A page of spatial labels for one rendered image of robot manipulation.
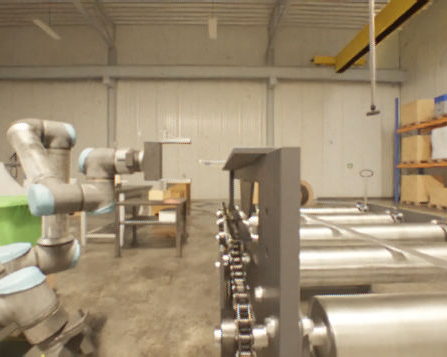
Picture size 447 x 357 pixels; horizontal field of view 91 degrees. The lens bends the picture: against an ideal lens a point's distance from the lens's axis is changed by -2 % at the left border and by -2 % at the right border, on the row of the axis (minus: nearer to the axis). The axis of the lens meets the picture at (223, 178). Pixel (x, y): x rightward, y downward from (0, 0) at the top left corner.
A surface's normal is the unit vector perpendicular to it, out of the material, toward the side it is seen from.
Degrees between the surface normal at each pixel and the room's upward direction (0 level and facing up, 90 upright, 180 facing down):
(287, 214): 90
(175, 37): 90
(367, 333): 59
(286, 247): 90
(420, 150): 90
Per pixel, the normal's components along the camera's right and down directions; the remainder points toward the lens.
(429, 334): 0.02, -0.51
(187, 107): 0.02, 0.01
